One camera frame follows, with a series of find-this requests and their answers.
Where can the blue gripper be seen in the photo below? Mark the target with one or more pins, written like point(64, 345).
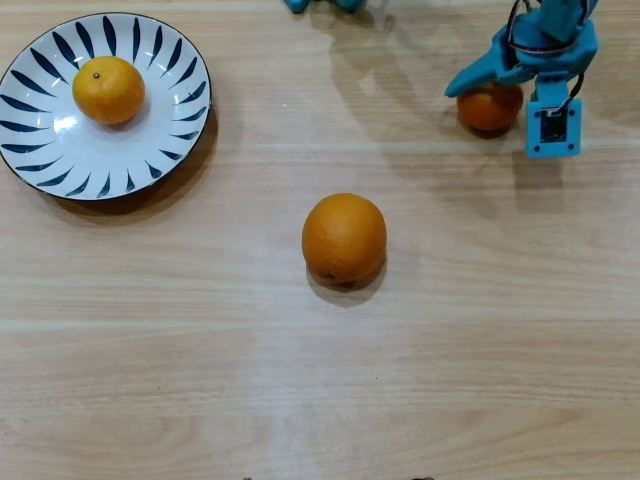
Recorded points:
point(481, 76)

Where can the small orange fruit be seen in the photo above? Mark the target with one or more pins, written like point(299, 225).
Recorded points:
point(108, 92)
point(490, 110)

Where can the large orange fruit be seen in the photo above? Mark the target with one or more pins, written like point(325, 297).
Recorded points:
point(345, 237)

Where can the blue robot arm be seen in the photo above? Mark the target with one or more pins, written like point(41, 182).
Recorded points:
point(560, 15)

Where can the white plate blue leaf pattern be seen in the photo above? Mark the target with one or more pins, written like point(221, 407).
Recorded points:
point(105, 155)

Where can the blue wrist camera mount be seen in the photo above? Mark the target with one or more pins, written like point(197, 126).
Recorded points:
point(535, 147)

